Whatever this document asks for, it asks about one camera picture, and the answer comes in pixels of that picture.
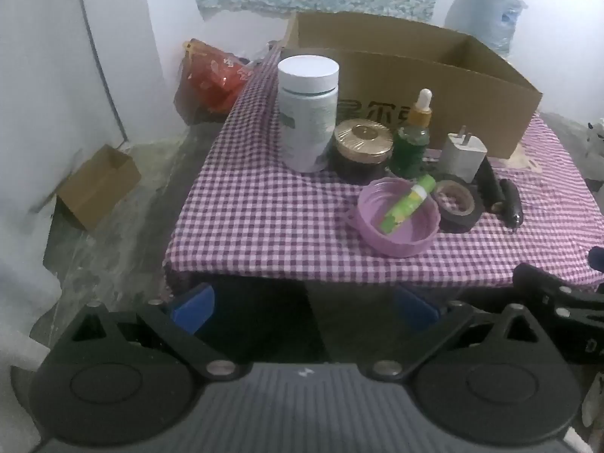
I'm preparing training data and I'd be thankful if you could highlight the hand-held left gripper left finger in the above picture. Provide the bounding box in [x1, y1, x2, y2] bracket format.
[66, 282, 237, 381]

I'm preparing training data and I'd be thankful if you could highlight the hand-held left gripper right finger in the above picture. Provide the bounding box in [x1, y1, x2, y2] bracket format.
[370, 284, 551, 381]

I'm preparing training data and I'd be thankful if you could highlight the purple plastic lid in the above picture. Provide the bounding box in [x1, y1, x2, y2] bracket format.
[356, 177, 441, 259]

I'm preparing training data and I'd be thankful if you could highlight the black car charger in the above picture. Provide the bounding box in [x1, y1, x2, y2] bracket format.
[499, 178, 525, 232]

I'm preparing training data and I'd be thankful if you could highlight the black tape roll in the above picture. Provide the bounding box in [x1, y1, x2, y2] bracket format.
[431, 174, 485, 234]

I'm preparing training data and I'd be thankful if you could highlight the green lip balm tube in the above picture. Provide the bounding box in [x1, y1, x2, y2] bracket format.
[380, 174, 437, 233]

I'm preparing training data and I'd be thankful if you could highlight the black cylinder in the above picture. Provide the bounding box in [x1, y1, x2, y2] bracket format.
[474, 158, 505, 214]

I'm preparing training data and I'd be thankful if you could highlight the white charger plug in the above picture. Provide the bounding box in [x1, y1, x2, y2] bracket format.
[439, 125, 489, 184]

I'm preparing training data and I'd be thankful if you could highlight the green dropper bottle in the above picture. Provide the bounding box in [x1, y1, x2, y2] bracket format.
[391, 88, 432, 180]

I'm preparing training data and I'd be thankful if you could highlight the dark jar with gold lid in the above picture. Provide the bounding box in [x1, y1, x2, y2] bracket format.
[330, 119, 394, 185]

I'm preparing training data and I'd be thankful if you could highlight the white plastic bottle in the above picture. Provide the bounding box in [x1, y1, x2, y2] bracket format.
[277, 55, 341, 173]

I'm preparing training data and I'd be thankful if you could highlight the large cardboard box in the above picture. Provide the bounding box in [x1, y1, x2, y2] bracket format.
[282, 11, 543, 160]

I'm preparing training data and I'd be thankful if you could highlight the purple checked tablecloth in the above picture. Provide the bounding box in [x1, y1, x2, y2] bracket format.
[163, 47, 604, 293]

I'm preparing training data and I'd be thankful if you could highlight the small white figure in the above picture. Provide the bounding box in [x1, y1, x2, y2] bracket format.
[585, 120, 604, 156]

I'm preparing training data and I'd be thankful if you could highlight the small cardboard box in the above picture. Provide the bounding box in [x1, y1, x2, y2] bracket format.
[55, 145, 142, 231]

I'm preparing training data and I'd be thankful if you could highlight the red gift bag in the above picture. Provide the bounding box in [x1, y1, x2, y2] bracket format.
[174, 38, 256, 126]

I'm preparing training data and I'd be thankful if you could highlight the blue plastic bag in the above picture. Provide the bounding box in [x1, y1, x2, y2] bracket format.
[444, 0, 527, 55]

